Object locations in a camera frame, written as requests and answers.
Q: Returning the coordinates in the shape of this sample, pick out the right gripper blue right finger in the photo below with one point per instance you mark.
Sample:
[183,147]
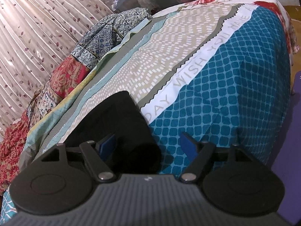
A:
[189,146]

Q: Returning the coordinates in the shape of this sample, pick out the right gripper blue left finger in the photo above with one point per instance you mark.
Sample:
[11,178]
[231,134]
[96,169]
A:
[105,147]

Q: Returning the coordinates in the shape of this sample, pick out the black pants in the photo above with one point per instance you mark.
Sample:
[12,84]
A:
[135,150]

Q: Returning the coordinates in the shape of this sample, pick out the patterned teal beige bedsheet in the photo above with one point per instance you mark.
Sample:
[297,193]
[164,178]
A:
[218,70]

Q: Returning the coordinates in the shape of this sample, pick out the red floral patchwork quilt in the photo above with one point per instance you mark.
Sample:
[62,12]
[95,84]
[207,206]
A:
[100,39]

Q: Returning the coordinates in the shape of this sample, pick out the purple mat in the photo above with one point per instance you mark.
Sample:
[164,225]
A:
[287,162]

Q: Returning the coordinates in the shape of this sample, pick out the beige leaf print curtain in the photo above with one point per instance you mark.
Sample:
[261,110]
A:
[36,36]

